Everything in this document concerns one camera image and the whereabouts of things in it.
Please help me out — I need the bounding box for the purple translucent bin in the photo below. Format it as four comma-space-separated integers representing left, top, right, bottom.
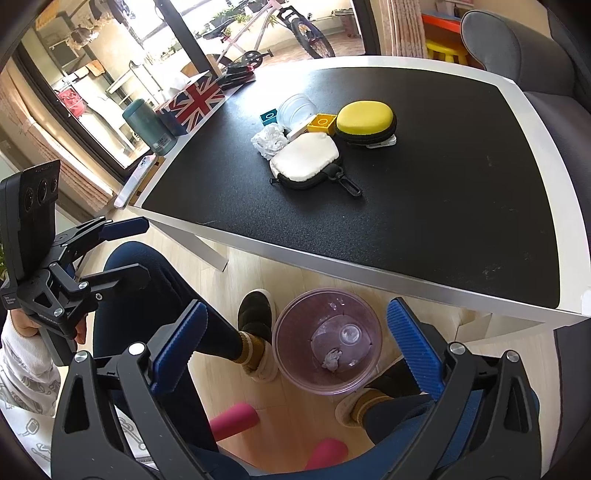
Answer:
272, 288, 383, 397

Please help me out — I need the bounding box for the yellow toy brick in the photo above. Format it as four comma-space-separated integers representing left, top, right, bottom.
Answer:
307, 113, 339, 137

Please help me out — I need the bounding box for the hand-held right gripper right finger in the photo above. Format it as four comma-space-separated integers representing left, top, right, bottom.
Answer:
386, 298, 542, 480

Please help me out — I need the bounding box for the bicycle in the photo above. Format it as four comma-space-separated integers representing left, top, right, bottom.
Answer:
205, 0, 335, 75

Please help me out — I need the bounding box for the pink patterned curtain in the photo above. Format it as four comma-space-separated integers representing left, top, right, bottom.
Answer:
385, 0, 428, 58
0, 69, 118, 224

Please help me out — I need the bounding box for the grey sofa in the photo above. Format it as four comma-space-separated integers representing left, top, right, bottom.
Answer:
462, 9, 591, 319

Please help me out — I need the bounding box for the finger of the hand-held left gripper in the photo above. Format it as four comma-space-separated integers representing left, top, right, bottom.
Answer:
54, 217, 149, 266
75, 264, 152, 315

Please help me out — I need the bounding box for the teal drinking bottle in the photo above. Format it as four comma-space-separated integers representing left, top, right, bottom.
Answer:
122, 98, 178, 156

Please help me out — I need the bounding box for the red children's table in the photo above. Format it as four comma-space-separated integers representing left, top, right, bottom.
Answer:
421, 13, 465, 61

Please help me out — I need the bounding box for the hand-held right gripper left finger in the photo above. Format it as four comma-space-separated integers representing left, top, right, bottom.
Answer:
50, 300, 209, 480

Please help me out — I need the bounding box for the black fleece-lined slipper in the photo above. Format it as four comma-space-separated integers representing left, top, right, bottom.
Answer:
335, 357, 426, 428
236, 290, 280, 381

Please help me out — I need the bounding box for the pink smartphone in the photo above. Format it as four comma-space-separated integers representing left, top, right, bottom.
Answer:
115, 154, 160, 208

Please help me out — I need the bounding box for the black and red object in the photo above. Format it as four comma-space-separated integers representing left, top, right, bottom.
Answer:
217, 65, 256, 89

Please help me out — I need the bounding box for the pink foam cylinder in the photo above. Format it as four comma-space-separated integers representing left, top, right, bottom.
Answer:
305, 438, 349, 472
210, 402, 260, 441

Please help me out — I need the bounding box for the Union Jack flag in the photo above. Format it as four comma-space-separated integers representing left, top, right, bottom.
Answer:
154, 71, 225, 134

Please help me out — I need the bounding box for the crumpled white wrapper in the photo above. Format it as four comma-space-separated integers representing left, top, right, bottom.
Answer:
250, 127, 287, 161

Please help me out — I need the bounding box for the person's left forearm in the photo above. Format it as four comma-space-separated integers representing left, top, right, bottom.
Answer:
0, 323, 63, 462

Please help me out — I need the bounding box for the yellow round zip case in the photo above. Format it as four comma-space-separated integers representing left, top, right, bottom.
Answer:
333, 102, 398, 147

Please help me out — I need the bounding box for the white table leg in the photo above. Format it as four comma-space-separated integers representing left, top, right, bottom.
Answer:
139, 217, 229, 272

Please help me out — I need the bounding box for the clear plastic container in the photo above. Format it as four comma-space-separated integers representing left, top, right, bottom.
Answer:
277, 93, 317, 130

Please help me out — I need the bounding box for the person's left hand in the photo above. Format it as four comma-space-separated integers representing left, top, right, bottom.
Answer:
8, 313, 89, 353

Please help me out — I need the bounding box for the person's right leg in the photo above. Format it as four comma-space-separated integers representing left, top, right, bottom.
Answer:
360, 392, 541, 480

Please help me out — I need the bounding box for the person's left leg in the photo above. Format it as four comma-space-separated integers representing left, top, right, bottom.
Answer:
92, 241, 252, 455

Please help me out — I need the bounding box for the yellow plastic stool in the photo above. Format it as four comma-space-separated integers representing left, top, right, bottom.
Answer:
426, 39, 469, 65

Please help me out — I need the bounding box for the white zip pouch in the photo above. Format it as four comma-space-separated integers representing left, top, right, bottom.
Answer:
269, 134, 363, 198

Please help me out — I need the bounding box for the person's leg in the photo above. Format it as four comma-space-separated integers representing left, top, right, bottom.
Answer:
92, 241, 252, 455
360, 392, 541, 480

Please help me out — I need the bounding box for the black table mat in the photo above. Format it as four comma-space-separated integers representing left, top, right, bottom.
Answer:
141, 68, 561, 311

